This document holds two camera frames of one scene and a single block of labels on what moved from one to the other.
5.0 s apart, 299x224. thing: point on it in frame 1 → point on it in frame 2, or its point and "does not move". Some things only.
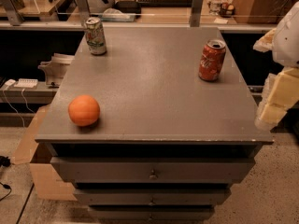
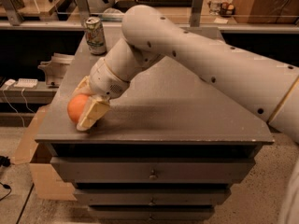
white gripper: (289, 39) → (104, 79)
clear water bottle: (215, 5) does not move
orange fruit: (83, 110) does not move
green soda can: (95, 36) does not move
